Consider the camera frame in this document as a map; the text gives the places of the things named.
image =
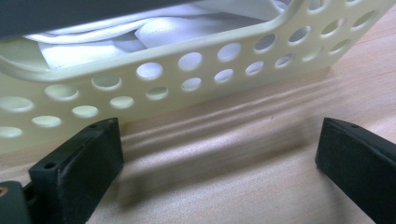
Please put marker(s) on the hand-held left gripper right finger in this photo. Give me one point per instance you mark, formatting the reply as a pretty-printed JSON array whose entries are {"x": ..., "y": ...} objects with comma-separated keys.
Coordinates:
[{"x": 358, "y": 168}]

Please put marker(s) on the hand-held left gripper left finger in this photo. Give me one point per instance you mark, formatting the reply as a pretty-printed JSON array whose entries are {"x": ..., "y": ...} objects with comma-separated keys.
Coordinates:
[{"x": 77, "y": 174}]

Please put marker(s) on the pale yellow plastic basket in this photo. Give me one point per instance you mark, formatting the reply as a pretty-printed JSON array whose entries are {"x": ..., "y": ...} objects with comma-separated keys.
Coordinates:
[{"x": 174, "y": 90}]

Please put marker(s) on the white towel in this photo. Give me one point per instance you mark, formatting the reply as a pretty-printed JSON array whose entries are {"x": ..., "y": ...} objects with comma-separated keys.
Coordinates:
[{"x": 174, "y": 31}]

